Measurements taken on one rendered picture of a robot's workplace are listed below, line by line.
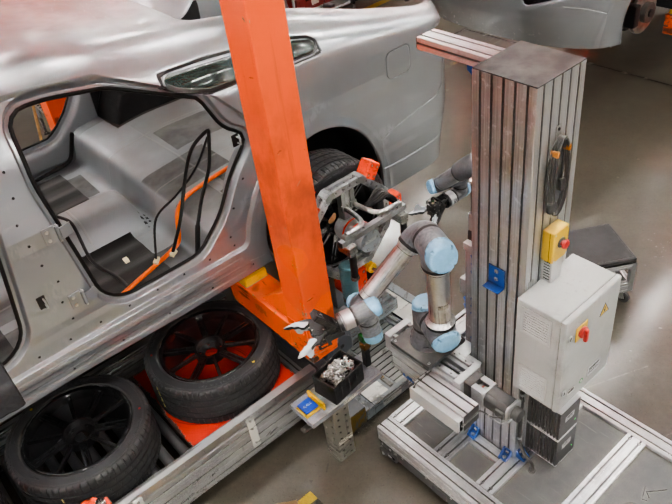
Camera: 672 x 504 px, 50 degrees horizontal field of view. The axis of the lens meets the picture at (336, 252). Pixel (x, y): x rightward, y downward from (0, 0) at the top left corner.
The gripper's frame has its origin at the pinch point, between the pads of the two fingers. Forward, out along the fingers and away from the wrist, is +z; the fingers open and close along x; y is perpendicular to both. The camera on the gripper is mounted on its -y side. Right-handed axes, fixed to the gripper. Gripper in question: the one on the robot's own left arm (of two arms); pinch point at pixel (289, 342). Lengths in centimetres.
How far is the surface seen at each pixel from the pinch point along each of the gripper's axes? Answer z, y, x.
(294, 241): -20, 2, 50
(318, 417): 0, 78, 19
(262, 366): 14, 77, 58
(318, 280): -24, 30, 50
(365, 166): -72, 25, 102
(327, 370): -12, 69, 33
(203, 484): 61, 98, 27
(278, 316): -3, 59, 68
